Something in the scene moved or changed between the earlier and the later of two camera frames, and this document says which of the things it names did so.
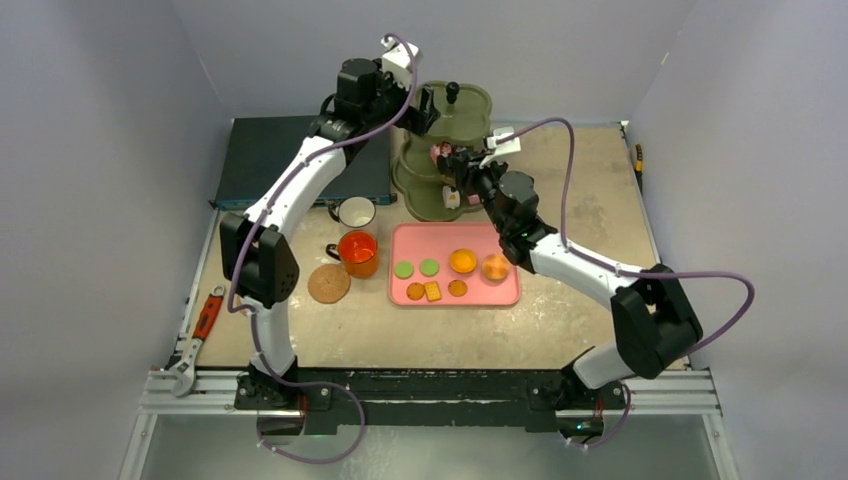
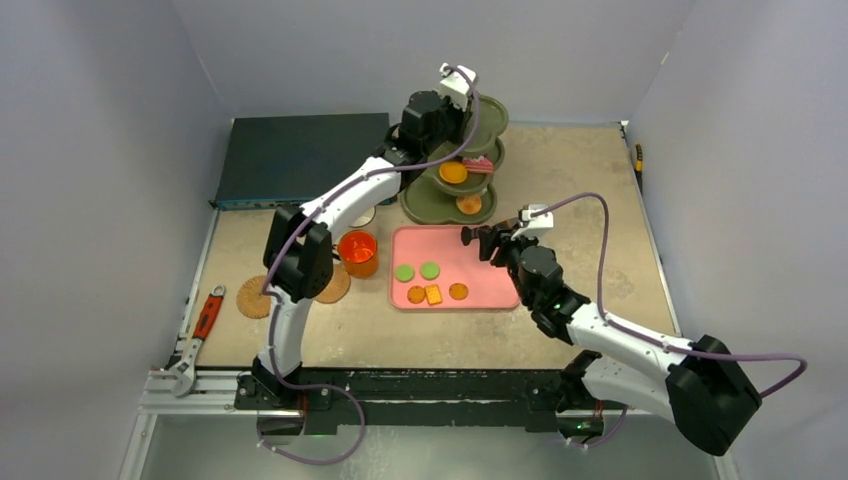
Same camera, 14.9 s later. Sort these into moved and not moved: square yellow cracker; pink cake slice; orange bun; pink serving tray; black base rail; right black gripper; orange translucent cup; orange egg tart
Moved: pink cake slice; orange bun; orange egg tart; right black gripper
Not moved: orange translucent cup; black base rail; square yellow cracker; pink serving tray
